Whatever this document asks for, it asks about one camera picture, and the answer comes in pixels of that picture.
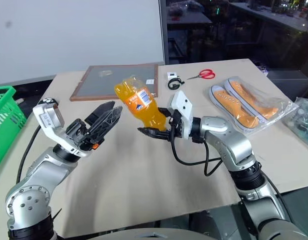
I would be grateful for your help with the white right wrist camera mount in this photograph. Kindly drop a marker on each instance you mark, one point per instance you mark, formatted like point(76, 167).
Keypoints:
point(185, 105)

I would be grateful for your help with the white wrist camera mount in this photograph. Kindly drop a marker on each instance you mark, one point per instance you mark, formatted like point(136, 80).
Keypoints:
point(185, 105)
point(47, 117)

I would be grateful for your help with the dark background desk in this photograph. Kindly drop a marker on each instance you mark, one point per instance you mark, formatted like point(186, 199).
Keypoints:
point(188, 22)

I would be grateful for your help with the orange soda plastic bottle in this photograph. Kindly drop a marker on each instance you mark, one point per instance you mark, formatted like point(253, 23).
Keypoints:
point(141, 105)

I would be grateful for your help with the white charger plug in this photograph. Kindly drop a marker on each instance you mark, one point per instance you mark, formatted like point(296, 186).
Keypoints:
point(172, 75)

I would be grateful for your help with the cluttered background shelf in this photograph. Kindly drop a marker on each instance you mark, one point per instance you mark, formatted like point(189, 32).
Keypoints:
point(276, 15)

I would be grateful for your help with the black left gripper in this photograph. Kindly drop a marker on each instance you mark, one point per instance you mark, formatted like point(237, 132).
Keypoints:
point(80, 136)

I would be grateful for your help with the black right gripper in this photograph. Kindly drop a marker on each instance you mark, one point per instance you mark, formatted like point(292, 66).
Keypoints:
point(177, 125)

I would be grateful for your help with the brown framed grey board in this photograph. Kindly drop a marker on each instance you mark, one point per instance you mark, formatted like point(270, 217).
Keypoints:
point(118, 80)

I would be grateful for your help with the green plastic basket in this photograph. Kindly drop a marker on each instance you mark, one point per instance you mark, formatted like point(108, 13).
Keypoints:
point(6, 117)

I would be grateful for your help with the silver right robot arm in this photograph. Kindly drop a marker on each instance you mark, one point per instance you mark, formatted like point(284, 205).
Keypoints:
point(228, 147)

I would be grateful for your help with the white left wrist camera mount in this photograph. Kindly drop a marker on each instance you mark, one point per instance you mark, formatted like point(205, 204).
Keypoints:
point(47, 117)

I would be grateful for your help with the orange canvas sneaker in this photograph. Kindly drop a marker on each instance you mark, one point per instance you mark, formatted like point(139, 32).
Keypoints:
point(233, 107)
point(253, 100)

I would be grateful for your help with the clear plastic shoe bag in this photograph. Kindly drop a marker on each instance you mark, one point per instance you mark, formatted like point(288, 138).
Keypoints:
point(273, 100)

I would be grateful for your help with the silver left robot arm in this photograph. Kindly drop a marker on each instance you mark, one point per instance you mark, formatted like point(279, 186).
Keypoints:
point(41, 175)

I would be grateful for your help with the beige cardboard table cover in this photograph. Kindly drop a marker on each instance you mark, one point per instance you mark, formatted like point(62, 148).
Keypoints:
point(131, 162)

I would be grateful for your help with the white whiteboard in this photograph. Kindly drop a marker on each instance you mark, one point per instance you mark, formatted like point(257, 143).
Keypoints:
point(81, 32)

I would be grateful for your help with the clear bag of small parts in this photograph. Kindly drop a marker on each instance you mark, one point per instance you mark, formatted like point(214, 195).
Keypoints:
point(301, 117)

